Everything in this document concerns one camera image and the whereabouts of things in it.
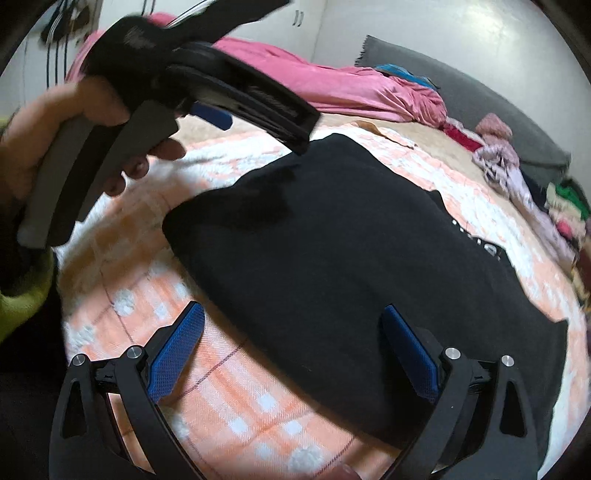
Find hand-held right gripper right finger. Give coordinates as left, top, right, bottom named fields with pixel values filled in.
left=379, top=304, right=539, bottom=480

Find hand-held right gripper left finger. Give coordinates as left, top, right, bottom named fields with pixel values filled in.
left=48, top=301, right=206, bottom=480

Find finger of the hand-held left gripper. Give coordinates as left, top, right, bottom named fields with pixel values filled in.
left=175, top=41, right=321, bottom=156
left=168, top=0, right=296, bottom=31

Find black sweater with orange cuffs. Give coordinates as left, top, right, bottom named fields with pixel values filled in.
left=163, top=133, right=570, bottom=459

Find pile of colourful clothes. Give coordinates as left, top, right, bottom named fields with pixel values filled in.
left=545, top=178, right=591, bottom=298

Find person's left hand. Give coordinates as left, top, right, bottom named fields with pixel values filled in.
left=0, top=76, right=188, bottom=204

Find orange white checked blanket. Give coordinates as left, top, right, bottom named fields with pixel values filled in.
left=54, top=122, right=591, bottom=480

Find hanging black bags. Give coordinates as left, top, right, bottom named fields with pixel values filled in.
left=39, top=0, right=101, bottom=88

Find pink duvet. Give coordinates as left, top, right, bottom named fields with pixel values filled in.
left=66, top=13, right=447, bottom=126

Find white wardrobe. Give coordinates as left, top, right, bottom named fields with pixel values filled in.
left=99, top=0, right=326, bottom=52

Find blue cloth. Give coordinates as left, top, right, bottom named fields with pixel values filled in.
left=375, top=64, right=438, bottom=89

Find beige bed sheet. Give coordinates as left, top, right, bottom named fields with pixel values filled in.
left=175, top=111, right=589, bottom=305

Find red cloth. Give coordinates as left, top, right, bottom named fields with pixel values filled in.
left=444, top=124, right=484, bottom=152

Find lilac garment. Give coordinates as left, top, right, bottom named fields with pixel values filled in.
left=472, top=137, right=579, bottom=274

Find grey headboard cover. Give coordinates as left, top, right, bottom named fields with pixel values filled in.
left=355, top=35, right=572, bottom=186

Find pink fluffy cloth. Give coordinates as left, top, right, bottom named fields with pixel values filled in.
left=475, top=113, right=514, bottom=140

